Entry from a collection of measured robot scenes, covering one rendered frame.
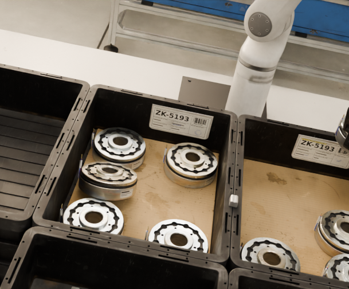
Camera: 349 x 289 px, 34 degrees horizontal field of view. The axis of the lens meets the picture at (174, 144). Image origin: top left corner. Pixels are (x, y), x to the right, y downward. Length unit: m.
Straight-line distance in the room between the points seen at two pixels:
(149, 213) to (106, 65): 0.73
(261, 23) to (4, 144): 0.59
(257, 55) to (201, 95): 0.25
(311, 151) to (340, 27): 1.89
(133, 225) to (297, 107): 0.80
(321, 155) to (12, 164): 0.61
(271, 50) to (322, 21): 1.69
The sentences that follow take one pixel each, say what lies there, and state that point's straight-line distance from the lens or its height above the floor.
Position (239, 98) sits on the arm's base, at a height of 0.84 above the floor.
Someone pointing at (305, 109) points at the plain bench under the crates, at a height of 0.70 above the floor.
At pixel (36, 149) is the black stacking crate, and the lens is 1.15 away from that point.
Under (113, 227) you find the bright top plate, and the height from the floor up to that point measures 0.86.
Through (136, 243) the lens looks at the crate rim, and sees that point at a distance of 0.85.
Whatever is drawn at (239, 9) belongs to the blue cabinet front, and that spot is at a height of 0.38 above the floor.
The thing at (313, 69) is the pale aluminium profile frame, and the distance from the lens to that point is 3.12.
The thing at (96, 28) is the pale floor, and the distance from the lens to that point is 3.35.
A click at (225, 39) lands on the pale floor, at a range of 3.49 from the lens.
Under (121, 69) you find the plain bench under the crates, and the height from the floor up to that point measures 0.70.
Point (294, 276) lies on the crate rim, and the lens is 0.88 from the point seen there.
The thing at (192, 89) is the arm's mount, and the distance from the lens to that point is 1.53.
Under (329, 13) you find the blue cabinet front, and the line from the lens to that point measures 3.00.
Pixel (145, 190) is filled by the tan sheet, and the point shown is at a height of 0.83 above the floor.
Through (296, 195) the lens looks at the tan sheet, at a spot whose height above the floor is 0.83.
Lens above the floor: 1.57
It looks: 38 degrees down
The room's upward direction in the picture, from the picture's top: 12 degrees clockwise
